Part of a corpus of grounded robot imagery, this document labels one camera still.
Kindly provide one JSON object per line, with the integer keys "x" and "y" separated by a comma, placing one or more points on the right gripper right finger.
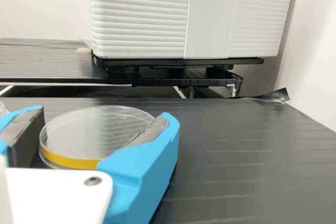
{"x": 147, "y": 169}

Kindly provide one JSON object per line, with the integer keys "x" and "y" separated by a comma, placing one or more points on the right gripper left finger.
{"x": 23, "y": 134}

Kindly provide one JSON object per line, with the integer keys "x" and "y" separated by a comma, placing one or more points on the petri dish lid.
{"x": 92, "y": 129}

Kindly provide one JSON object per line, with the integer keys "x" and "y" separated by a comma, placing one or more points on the black platform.
{"x": 236, "y": 155}
{"x": 39, "y": 61}

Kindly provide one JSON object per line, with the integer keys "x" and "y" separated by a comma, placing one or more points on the incubator door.
{"x": 144, "y": 11}

